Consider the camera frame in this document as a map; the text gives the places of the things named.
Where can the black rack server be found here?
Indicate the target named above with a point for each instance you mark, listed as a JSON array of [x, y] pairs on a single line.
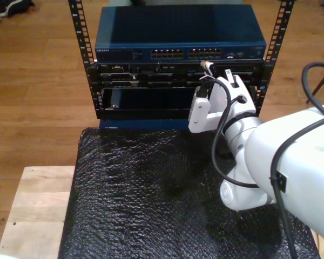
[[151, 78]]

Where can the small dark object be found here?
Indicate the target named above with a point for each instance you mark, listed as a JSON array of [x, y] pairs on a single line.
[[139, 2]]

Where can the black bubble mat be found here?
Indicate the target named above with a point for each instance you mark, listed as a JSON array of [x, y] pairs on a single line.
[[124, 202]]

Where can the dark shoe white sole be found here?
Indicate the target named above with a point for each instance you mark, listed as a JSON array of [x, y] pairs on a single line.
[[13, 6]]

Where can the blue network switch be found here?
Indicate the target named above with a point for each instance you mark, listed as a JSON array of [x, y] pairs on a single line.
[[178, 27]]

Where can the black perforated rack post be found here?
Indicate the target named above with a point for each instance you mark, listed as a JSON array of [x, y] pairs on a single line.
[[279, 29], [81, 29]]

